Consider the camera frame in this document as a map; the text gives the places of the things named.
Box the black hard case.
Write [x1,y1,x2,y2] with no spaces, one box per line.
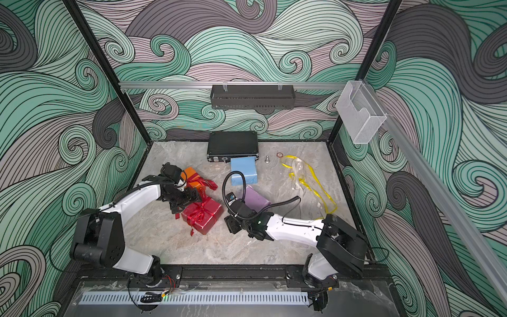
[207,132,260,163]

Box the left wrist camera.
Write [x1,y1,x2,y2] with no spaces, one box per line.
[161,162,182,184]

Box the white slotted cable duct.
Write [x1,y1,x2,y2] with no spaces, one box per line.
[77,291,310,306]

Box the red gift box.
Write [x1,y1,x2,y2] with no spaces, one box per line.
[181,197,223,236]

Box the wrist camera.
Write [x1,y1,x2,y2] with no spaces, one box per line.
[224,192,244,214]
[161,162,182,184]

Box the black wall tray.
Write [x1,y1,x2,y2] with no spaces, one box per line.
[210,85,296,112]

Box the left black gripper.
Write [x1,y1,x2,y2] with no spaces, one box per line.
[164,187,203,213]

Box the purple gift box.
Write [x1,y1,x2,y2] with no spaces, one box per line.
[244,185,271,213]

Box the aluminium rail right wall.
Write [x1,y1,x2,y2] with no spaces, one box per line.
[359,80,506,303]

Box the blue gift box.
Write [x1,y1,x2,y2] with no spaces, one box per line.
[231,157,258,185]

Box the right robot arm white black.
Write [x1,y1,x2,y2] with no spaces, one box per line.
[224,213,368,287]

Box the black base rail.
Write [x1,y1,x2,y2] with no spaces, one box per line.
[72,264,392,289]

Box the yellow ribbon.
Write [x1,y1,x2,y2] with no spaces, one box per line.
[280,155,338,218]

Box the aluminium rail back wall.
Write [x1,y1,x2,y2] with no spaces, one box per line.
[119,81,346,91]

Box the red ribbon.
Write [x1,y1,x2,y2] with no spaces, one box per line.
[187,173,218,199]
[176,197,219,237]

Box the aluminium rail wall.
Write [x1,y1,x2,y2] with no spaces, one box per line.
[119,81,346,91]
[359,80,506,303]

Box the orange gift box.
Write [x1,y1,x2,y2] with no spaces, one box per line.
[181,167,202,188]

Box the clear plastic wall bin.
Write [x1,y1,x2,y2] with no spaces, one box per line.
[336,81,387,145]

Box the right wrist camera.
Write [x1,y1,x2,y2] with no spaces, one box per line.
[224,192,244,214]

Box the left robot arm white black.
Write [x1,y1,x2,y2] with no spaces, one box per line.
[69,175,201,275]

